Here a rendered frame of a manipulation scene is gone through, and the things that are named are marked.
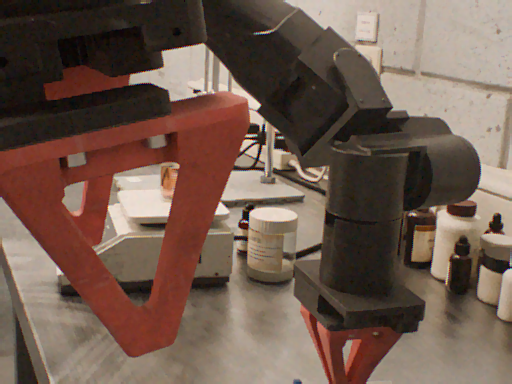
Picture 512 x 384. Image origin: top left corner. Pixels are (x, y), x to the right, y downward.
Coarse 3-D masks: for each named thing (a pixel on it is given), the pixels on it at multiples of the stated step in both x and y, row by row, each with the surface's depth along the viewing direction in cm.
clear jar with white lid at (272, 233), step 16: (272, 208) 89; (256, 224) 84; (272, 224) 84; (288, 224) 84; (256, 240) 85; (272, 240) 84; (288, 240) 85; (256, 256) 85; (272, 256) 84; (288, 256) 85; (256, 272) 86; (272, 272) 85; (288, 272) 86
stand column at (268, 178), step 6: (270, 126) 129; (270, 132) 129; (270, 138) 130; (270, 144) 130; (270, 150) 130; (270, 156) 130; (270, 162) 131; (270, 168) 131; (270, 174) 131; (264, 180) 131; (270, 180) 131
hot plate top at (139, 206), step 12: (120, 192) 89; (132, 192) 89; (144, 192) 90; (156, 192) 90; (120, 204) 86; (132, 204) 84; (144, 204) 84; (156, 204) 85; (168, 204) 85; (132, 216) 80; (144, 216) 80; (156, 216) 80; (216, 216) 82; (228, 216) 83
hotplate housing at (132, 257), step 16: (112, 208) 89; (128, 224) 82; (144, 224) 82; (160, 224) 82; (224, 224) 84; (112, 240) 79; (128, 240) 79; (144, 240) 80; (160, 240) 80; (208, 240) 82; (224, 240) 83; (112, 256) 79; (128, 256) 80; (144, 256) 80; (208, 256) 83; (224, 256) 83; (112, 272) 80; (128, 272) 80; (144, 272) 81; (208, 272) 83; (224, 272) 84; (64, 288) 79
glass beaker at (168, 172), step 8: (160, 168) 86; (168, 168) 85; (176, 168) 84; (160, 176) 86; (168, 176) 85; (176, 176) 85; (160, 184) 86; (168, 184) 85; (160, 192) 86; (168, 192) 85; (168, 200) 86
